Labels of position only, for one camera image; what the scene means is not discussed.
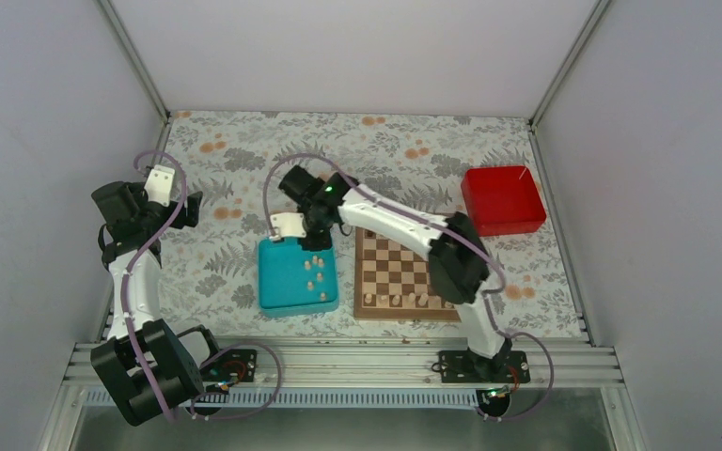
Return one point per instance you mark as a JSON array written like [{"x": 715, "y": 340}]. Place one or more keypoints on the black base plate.
[
  {"x": 464, "y": 366},
  {"x": 231, "y": 367}
]

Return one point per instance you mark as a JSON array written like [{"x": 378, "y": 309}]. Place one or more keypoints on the red plastic box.
[{"x": 503, "y": 200}]

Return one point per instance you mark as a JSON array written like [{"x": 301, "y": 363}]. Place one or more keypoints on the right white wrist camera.
[{"x": 287, "y": 225}]

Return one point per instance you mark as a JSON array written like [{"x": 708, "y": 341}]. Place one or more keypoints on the teal plastic tray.
[{"x": 282, "y": 280}]

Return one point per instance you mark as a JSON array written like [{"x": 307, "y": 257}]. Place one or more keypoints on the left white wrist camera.
[{"x": 159, "y": 185}]

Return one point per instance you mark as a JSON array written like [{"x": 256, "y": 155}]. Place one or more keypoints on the right aluminium frame post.
[{"x": 581, "y": 41}]

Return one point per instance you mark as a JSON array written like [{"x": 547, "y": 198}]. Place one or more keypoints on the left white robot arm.
[{"x": 142, "y": 364}]

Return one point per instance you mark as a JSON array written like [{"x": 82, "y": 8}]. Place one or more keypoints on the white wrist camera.
[
  {"x": 159, "y": 185},
  {"x": 287, "y": 225}
]

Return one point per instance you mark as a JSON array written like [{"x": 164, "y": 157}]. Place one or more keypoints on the wooden chess board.
[{"x": 384, "y": 267}]

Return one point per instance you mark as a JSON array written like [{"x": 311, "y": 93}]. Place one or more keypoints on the aluminium frame post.
[
  {"x": 581, "y": 41},
  {"x": 139, "y": 68}
]

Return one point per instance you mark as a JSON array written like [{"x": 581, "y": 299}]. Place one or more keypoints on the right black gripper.
[{"x": 325, "y": 241}]

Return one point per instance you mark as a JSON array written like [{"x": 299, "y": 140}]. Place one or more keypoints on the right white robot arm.
[{"x": 461, "y": 269}]

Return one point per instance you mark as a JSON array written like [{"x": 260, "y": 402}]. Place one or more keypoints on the aluminium front rail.
[{"x": 383, "y": 373}]

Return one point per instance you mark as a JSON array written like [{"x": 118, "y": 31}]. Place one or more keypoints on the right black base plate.
[{"x": 464, "y": 366}]

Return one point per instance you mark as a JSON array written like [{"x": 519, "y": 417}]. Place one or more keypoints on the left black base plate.
[{"x": 231, "y": 367}]

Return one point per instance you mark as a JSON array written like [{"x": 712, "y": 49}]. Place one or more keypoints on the left aluminium frame post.
[{"x": 139, "y": 68}]

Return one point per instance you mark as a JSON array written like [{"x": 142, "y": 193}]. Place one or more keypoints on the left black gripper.
[{"x": 191, "y": 215}]

